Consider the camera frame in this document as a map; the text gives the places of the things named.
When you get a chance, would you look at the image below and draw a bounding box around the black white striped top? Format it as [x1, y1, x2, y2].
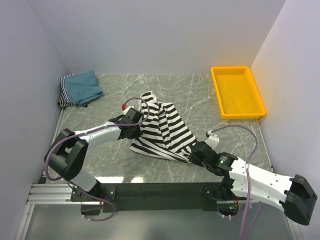
[129, 91, 198, 164]

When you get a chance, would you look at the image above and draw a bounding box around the teal blue tank top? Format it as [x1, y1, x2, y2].
[66, 70, 104, 105]

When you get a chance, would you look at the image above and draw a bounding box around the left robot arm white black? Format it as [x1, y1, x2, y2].
[44, 108, 143, 201]

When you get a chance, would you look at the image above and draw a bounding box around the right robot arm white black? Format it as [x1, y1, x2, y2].
[189, 141, 318, 226]

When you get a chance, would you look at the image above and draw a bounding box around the blue white striped folded top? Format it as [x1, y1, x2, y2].
[60, 74, 75, 103]

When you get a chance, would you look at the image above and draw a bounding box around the yellow plastic tray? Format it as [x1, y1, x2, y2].
[211, 66, 267, 120]

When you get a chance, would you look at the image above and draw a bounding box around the dark striped folded top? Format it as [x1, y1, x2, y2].
[56, 92, 91, 108]

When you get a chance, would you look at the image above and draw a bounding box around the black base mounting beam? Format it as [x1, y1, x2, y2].
[70, 182, 251, 216]

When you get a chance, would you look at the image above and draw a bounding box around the aluminium extrusion rail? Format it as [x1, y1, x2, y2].
[26, 181, 76, 205]

